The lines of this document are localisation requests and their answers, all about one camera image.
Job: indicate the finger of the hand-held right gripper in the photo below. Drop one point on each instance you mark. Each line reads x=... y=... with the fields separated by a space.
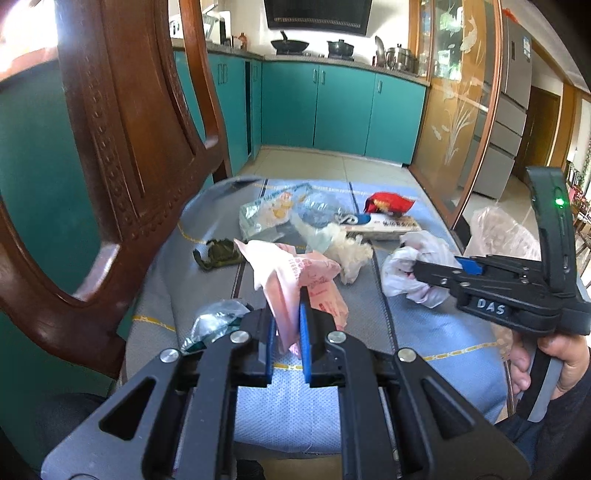
x=470 y=265
x=434 y=274

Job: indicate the red wrapper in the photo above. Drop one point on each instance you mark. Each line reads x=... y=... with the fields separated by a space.
x=390 y=203

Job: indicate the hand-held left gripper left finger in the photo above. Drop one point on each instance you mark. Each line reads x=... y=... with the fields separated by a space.
x=265 y=350

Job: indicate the silver refrigerator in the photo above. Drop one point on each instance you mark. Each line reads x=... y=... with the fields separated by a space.
x=512 y=69

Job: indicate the steel stockpot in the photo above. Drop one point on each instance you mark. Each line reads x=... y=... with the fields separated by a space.
x=401 y=57

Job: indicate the black range hood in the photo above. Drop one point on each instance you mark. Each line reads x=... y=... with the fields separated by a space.
x=318 y=16

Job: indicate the dark green foil wrapper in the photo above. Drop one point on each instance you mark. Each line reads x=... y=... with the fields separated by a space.
x=212 y=323

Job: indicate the person's right hand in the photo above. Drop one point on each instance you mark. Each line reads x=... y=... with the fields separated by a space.
x=575 y=360

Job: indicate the white medicine box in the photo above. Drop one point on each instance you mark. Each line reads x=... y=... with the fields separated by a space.
x=383 y=225

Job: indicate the person's leg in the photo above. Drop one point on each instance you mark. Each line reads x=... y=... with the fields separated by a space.
x=515 y=431

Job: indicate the printed snack bag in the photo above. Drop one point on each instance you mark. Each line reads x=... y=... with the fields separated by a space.
x=270 y=210

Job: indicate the gas stove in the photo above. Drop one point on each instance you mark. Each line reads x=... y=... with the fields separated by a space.
x=318 y=56

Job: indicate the clear plastic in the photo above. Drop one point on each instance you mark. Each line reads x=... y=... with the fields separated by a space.
x=321 y=207

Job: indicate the black wok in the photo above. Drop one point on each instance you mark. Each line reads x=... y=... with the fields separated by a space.
x=290 y=45

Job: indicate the pink plastic wastebasket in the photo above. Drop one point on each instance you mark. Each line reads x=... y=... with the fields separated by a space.
x=524 y=244

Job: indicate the black cooking pot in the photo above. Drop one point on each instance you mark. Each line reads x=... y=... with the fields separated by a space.
x=340 y=48

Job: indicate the black kitchen appliance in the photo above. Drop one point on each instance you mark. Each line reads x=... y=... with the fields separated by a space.
x=225 y=32

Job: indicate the person's right forearm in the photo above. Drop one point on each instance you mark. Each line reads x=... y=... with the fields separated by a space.
x=568 y=438

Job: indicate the brown bottle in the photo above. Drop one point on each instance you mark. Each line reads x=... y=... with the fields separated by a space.
x=242 y=42

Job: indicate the olive green wrapper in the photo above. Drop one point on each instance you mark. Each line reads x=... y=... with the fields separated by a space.
x=217 y=253

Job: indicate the pale teal plastic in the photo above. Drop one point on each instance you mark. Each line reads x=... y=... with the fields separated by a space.
x=318 y=235

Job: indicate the wooden chair with blue cushion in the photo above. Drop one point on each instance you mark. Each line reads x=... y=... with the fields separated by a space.
x=341 y=106

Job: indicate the steel pot lid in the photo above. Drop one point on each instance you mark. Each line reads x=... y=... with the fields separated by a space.
x=379 y=50

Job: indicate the white dish rack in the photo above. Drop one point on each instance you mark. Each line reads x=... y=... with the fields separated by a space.
x=178 y=28

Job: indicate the wooden glass display cabinet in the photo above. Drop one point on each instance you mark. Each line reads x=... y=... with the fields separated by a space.
x=455 y=115

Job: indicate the translucent white plastic wad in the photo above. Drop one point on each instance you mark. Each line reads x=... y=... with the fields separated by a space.
x=351 y=254

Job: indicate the white pink plastic bag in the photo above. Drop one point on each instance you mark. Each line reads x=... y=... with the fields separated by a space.
x=401 y=267

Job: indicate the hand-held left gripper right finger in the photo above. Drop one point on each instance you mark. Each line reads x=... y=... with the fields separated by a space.
x=307 y=346

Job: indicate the carved wooden chair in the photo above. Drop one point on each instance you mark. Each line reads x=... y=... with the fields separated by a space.
x=129 y=138

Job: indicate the brown wooden door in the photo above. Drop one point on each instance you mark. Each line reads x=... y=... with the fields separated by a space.
x=540 y=134

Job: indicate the clear plastic bin liner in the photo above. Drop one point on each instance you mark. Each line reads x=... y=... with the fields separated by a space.
x=501 y=226

